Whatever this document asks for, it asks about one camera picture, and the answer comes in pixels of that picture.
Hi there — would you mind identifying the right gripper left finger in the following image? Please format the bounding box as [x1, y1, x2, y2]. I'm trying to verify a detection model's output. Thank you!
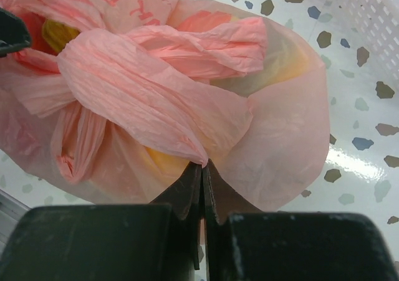
[1, 163, 202, 280]

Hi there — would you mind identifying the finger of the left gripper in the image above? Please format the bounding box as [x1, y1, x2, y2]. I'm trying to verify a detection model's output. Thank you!
[0, 8, 32, 57]

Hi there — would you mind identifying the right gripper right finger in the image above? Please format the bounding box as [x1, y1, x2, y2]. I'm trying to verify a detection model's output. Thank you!
[202, 162, 398, 280]

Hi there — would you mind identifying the pink plastic bag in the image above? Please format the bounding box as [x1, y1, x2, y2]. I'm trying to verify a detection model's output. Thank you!
[1, 0, 330, 211]

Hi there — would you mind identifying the white plastic basket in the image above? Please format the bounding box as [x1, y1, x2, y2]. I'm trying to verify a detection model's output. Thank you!
[336, 0, 398, 80]

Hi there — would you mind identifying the aluminium table frame rail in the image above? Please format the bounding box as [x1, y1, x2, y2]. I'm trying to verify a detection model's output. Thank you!
[0, 190, 30, 253]

